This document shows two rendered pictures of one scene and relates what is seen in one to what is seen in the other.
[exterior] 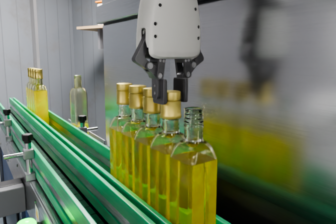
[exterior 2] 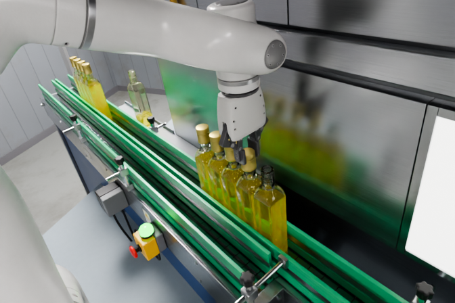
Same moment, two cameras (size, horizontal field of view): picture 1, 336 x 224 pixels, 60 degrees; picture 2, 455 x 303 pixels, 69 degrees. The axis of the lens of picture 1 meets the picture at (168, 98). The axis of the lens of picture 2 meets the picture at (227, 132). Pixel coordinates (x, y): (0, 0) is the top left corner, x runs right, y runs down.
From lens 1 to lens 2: 0.39 m
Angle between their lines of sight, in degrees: 23
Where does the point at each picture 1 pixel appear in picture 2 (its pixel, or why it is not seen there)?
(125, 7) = not seen: hidden behind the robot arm
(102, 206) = (202, 213)
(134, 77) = (196, 88)
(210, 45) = (270, 96)
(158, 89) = (240, 156)
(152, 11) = (230, 113)
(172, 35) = (246, 123)
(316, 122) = (349, 171)
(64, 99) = not seen: hidden behind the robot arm
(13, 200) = (118, 201)
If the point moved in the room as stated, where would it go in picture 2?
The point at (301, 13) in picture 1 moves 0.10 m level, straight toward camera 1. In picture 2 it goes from (340, 102) to (338, 130)
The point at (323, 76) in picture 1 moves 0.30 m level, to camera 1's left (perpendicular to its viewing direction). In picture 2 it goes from (355, 147) to (204, 170)
